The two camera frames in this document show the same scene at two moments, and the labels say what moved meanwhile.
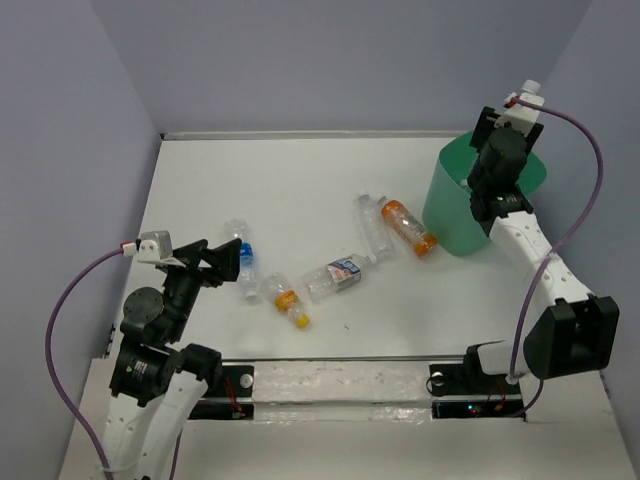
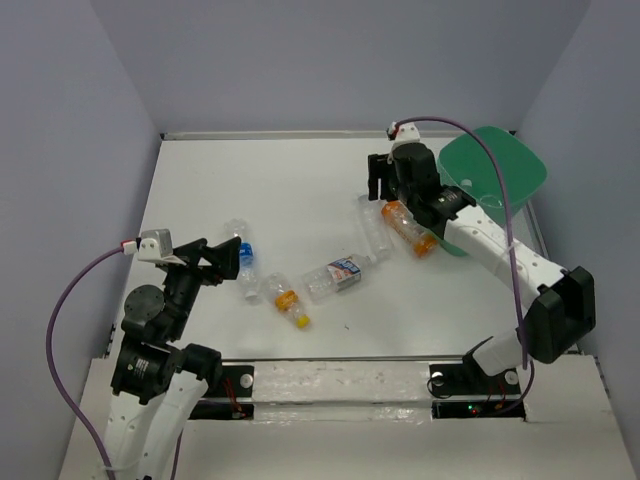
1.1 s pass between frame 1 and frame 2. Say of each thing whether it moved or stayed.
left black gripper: stayed
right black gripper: moved
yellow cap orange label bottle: stayed
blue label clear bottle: stayed
